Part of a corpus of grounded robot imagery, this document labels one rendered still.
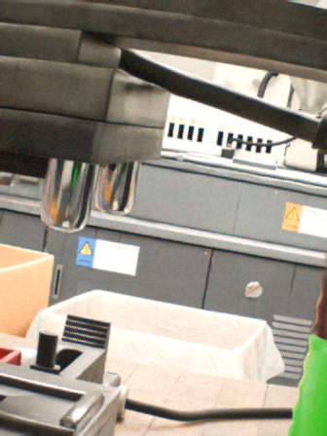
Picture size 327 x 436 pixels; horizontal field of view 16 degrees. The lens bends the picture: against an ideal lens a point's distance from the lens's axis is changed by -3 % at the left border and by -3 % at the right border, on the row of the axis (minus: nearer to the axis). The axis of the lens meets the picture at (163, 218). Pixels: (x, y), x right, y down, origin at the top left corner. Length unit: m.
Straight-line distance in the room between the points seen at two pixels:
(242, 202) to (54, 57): 4.53
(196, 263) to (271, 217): 0.37
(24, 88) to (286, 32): 0.11
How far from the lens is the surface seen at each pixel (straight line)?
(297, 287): 4.98
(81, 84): 0.44
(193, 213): 5.01
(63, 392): 0.58
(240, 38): 0.46
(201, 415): 0.92
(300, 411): 0.25
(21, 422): 0.50
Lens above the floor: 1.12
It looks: 4 degrees down
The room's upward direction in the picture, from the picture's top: 9 degrees clockwise
